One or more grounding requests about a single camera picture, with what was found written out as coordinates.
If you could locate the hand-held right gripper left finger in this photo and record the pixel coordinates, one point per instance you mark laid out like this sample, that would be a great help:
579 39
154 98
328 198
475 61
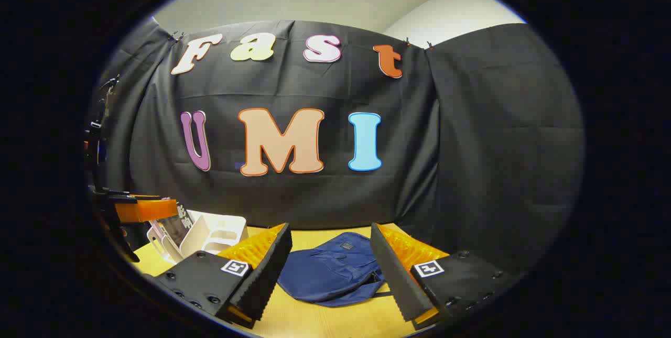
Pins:
264 275

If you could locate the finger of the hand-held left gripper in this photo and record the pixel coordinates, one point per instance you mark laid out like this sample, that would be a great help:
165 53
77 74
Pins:
147 210

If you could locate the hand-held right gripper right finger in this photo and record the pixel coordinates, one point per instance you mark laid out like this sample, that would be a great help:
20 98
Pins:
401 275

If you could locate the black book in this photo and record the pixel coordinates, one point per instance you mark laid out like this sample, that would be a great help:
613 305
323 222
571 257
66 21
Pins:
175 228

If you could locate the white bookshelf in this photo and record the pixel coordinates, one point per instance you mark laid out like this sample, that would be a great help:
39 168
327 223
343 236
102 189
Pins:
220 230

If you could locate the blue schoolbag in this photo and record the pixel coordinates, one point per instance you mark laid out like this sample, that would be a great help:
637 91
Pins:
330 270

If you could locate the black stand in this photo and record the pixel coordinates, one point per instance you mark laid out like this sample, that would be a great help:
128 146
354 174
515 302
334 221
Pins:
97 139

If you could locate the black backdrop cloth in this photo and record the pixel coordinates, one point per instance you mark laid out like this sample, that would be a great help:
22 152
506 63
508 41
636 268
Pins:
472 144

